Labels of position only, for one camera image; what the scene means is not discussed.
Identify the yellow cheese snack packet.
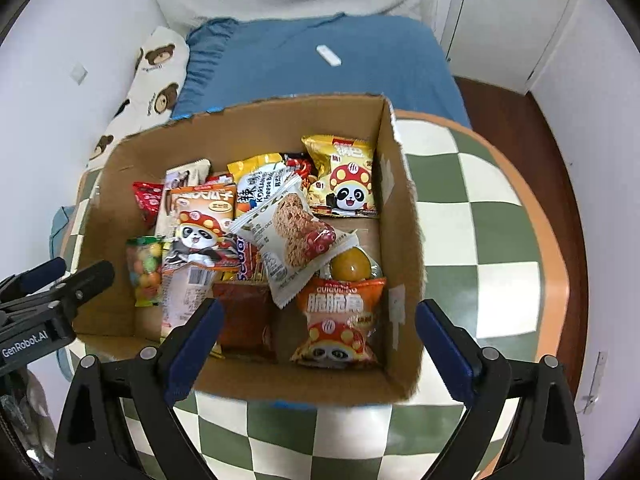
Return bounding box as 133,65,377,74
227,154,296,216

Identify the yellow panda snack packet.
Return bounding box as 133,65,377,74
301,135,379,219

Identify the purple yellow snack packet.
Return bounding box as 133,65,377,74
234,239,272,287

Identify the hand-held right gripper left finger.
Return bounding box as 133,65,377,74
52,298,226,480

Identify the white oat bar packet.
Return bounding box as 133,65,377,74
231,170,362,310

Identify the dark red snack packet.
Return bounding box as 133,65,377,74
284,152,317,187

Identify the yellow egg packet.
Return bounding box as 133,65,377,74
324,244,384,282

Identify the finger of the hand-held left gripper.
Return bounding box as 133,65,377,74
0,257,67,304
47,260,116,318

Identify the blue bed sheet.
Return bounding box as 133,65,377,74
170,12,472,128

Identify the red crinkled snack packet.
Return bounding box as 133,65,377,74
132,181,167,224

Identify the orange panda snack packet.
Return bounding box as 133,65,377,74
290,277,389,369

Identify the brown red snack packet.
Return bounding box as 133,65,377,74
212,282,277,357

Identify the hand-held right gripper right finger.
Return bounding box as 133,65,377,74
415,299,586,480

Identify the bear print pillow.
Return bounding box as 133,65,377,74
85,26,191,171

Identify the white brown wafer packet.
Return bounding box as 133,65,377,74
155,159,212,237

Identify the green checkered table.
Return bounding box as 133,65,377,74
50,110,572,480

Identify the light blue object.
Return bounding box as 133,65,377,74
50,205,77,257

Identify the long orange panda packet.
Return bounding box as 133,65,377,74
160,185,242,342

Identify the cardboard box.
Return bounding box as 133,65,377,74
72,92,426,406

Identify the white wall bracket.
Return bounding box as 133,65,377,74
575,350,609,414

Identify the colourful candy ball packet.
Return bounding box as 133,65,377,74
125,236,166,307

